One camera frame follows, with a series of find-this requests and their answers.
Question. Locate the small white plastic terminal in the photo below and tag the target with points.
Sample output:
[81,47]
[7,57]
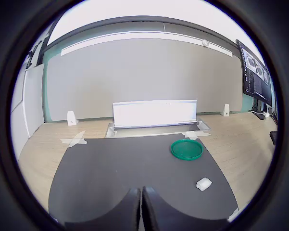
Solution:
[204,184]

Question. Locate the round green lid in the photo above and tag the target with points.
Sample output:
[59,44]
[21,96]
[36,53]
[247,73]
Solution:
[187,149]

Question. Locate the dark grey mat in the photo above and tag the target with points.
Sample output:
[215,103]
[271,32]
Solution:
[110,168]

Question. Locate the white masking tape patch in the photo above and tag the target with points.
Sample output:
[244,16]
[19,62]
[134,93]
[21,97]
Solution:
[192,134]
[74,142]
[232,216]

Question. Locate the white panel partition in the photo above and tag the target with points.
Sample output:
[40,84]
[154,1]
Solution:
[18,120]
[33,101]

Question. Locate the black computer monitor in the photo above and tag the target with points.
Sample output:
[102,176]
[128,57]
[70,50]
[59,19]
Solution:
[257,81]

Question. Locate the round white ceiling sensor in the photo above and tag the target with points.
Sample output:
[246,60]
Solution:
[205,42]

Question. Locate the white partition foot bracket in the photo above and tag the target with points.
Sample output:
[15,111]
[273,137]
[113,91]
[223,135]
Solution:
[226,110]
[71,118]

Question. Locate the green partition frame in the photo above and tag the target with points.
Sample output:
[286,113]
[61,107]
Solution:
[47,96]

